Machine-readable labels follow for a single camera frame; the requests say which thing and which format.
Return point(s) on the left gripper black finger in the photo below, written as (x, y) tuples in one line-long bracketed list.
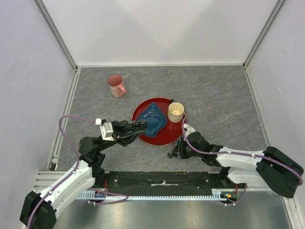
[(128, 127), (129, 137)]

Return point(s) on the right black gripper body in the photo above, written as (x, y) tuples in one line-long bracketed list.
[(185, 149)]

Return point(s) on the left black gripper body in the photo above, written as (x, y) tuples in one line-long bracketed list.
[(116, 130)]

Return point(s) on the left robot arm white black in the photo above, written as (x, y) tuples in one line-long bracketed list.
[(41, 210)]

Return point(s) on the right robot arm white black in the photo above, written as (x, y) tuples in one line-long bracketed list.
[(267, 168)]

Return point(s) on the red round tray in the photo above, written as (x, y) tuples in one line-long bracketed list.
[(167, 135)]

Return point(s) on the blue shell-shaped dish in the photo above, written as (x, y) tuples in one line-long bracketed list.
[(155, 120)]

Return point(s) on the beige ceramic cup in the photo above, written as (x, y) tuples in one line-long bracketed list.
[(176, 112)]

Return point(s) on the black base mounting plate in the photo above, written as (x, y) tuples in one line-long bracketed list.
[(161, 183)]

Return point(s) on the pink floral mug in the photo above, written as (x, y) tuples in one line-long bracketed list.
[(116, 85)]

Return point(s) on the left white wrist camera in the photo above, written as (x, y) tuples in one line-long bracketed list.
[(107, 131)]

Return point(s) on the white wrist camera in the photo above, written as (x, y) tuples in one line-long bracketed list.
[(188, 130), (107, 131)]

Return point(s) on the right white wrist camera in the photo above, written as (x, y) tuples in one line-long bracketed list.
[(188, 130)]

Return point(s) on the slotted grey cable duct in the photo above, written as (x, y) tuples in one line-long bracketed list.
[(95, 196)]

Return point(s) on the left aluminium frame post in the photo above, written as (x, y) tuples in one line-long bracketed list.
[(55, 32)]

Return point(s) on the aluminium frame post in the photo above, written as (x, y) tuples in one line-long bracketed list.
[(55, 32), (265, 29)]

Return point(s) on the right aluminium frame post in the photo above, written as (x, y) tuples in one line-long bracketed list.
[(265, 29)]

